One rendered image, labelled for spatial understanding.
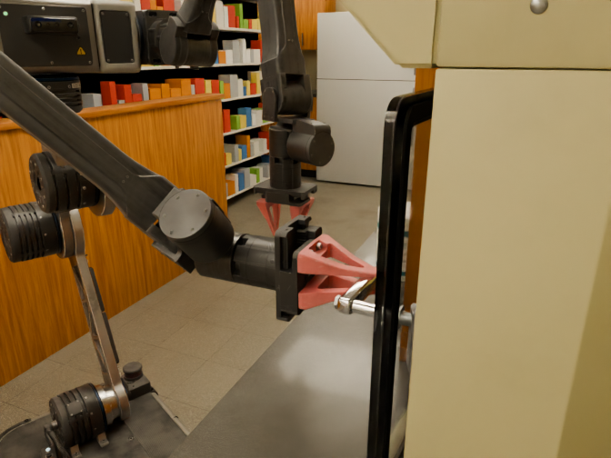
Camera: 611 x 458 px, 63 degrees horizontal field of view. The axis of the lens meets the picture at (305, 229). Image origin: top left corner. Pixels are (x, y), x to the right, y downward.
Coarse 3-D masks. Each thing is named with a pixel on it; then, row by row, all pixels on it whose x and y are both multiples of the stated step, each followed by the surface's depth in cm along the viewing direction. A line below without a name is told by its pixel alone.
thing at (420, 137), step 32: (384, 128) 35; (416, 128) 40; (384, 160) 36; (416, 160) 41; (384, 192) 36; (416, 192) 43; (384, 224) 37; (416, 224) 44; (384, 256) 38; (416, 256) 46; (384, 288) 39; (416, 288) 48
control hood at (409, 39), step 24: (360, 0) 32; (384, 0) 32; (408, 0) 31; (432, 0) 31; (360, 24) 33; (384, 24) 32; (408, 24) 31; (432, 24) 31; (384, 48) 33; (408, 48) 32; (432, 48) 31
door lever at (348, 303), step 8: (360, 280) 49; (368, 280) 49; (352, 288) 48; (360, 288) 48; (368, 288) 49; (336, 296) 46; (344, 296) 46; (352, 296) 46; (360, 296) 47; (336, 304) 46; (344, 304) 45; (352, 304) 45; (360, 304) 45; (368, 304) 45; (344, 312) 46; (352, 312) 46; (360, 312) 45; (368, 312) 45
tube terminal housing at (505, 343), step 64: (448, 0) 30; (512, 0) 29; (576, 0) 28; (448, 64) 31; (512, 64) 30; (576, 64) 29; (448, 128) 32; (512, 128) 31; (576, 128) 30; (448, 192) 34; (512, 192) 32; (576, 192) 31; (448, 256) 35; (512, 256) 33; (576, 256) 32; (448, 320) 37; (512, 320) 35; (576, 320) 33; (448, 384) 38; (512, 384) 36; (576, 384) 35; (448, 448) 40; (512, 448) 38; (576, 448) 37
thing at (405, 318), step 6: (402, 306) 44; (414, 306) 44; (402, 312) 44; (408, 312) 44; (414, 312) 43; (402, 318) 43; (408, 318) 43; (408, 324) 43; (408, 330) 44; (408, 336) 44; (408, 342) 44; (408, 348) 44; (408, 354) 44; (408, 360) 44; (408, 366) 44
